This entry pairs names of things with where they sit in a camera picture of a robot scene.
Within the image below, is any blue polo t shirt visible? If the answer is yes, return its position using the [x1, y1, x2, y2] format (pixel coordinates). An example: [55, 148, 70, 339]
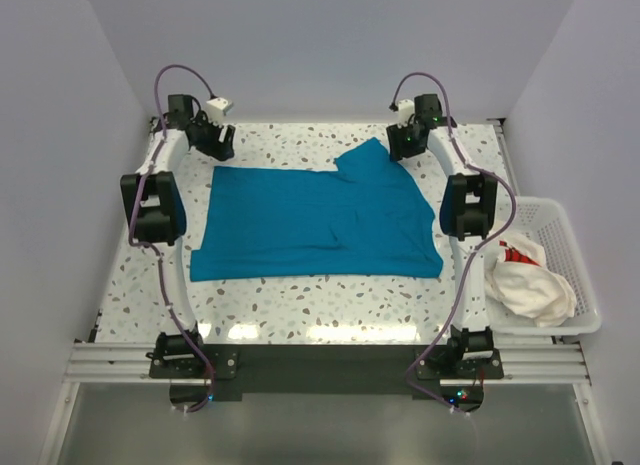
[190, 138, 443, 282]

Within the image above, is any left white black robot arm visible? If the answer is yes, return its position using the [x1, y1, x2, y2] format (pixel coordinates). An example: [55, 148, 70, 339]
[120, 94, 235, 377]

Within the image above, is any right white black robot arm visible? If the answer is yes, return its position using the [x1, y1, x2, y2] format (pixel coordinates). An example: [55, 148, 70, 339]
[386, 94, 498, 378]

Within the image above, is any red white garment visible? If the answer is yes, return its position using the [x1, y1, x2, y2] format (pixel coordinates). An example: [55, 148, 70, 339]
[499, 240, 546, 267]

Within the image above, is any white plastic basket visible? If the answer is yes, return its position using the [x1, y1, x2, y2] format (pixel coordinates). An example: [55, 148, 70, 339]
[487, 196, 602, 337]

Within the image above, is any white t shirt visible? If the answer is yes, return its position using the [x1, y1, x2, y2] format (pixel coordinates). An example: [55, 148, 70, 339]
[484, 232, 577, 328]

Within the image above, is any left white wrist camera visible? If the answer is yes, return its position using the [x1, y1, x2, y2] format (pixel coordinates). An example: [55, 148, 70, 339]
[202, 97, 234, 126]

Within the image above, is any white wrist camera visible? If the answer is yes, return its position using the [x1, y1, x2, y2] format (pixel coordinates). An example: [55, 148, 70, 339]
[389, 99, 415, 127]
[202, 97, 234, 126]

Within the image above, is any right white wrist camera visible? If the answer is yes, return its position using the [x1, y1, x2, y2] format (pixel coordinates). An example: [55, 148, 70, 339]
[389, 99, 415, 127]

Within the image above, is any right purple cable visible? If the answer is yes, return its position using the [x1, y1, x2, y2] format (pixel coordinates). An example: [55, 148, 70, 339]
[387, 72, 517, 401]

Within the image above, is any purple cable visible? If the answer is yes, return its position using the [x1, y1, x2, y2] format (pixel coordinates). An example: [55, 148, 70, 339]
[127, 64, 217, 411]
[387, 72, 517, 401]

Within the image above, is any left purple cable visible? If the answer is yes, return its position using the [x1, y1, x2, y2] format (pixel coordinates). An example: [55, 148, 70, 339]
[127, 64, 217, 411]

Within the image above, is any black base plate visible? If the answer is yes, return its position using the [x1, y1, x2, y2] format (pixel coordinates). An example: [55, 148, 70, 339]
[146, 337, 505, 411]

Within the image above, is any aluminium rail frame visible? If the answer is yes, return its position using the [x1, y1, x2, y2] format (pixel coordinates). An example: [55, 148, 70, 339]
[38, 334, 614, 464]

